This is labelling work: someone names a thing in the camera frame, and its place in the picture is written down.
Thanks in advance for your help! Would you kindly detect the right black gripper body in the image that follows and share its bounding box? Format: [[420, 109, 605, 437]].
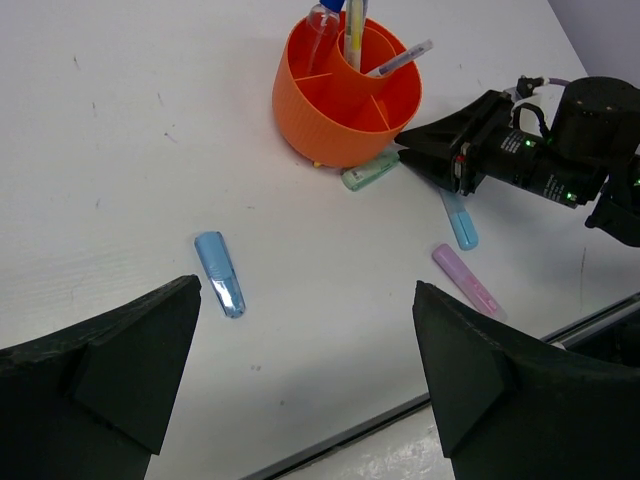
[[449, 77, 639, 209]]

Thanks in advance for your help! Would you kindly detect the blue translucent correction tape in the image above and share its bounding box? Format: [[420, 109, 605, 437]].
[[194, 231, 246, 319]]

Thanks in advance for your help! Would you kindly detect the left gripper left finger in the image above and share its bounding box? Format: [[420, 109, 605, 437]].
[[1, 275, 201, 479]]

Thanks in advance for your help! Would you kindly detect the green translucent correction tape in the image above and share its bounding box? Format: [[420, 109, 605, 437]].
[[341, 151, 400, 192]]

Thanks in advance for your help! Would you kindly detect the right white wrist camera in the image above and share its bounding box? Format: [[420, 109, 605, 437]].
[[504, 76, 549, 137]]

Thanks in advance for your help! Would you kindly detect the yellow thin highlighter pen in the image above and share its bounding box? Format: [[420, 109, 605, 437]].
[[343, 0, 368, 71]]

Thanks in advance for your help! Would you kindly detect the orange round desk organizer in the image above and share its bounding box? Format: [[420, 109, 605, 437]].
[[272, 18, 423, 168]]

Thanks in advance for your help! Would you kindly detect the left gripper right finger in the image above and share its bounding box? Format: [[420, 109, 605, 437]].
[[412, 282, 639, 479]]

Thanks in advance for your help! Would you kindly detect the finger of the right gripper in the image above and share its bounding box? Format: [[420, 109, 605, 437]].
[[398, 149, 458, 193], [394, 90, 510, 150]]

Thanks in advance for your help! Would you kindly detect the grey purple pen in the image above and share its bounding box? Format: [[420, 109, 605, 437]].
[[367, 39, 434, 78]]

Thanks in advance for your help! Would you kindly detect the blue highlighter with clear cap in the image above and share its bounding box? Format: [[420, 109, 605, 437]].
[[439, 189, 479, 251]]

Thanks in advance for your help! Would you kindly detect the pink purple highlighter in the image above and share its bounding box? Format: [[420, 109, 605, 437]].
[[432, 244, 507, 322]]

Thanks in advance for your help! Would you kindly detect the grey thin pen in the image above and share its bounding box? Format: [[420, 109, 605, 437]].
[[305, 0, 344, 75]]

